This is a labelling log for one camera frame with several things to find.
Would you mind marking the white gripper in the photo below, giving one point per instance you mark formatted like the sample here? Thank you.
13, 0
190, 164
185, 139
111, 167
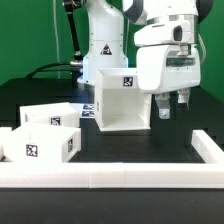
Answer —
164, 68

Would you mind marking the white workspace border frame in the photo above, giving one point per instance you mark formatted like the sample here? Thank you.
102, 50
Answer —
208, 174

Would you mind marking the white rear drawer box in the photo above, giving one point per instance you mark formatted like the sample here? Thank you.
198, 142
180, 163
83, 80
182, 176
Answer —
59, 114

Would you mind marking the marker tag sheet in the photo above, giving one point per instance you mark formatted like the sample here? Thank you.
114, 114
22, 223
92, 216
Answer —
85, 110

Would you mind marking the white front drawer box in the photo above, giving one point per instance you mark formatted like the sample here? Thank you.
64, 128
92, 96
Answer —
42, 143

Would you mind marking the white drawer box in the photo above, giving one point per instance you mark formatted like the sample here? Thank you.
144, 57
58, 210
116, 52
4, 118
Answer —
42, 143
59, 114

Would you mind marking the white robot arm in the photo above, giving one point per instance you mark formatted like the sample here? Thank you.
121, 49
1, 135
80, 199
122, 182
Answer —
106, 25

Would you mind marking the white drawer cabinet housing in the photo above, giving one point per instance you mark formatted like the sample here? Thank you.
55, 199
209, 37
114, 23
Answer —
118, 102

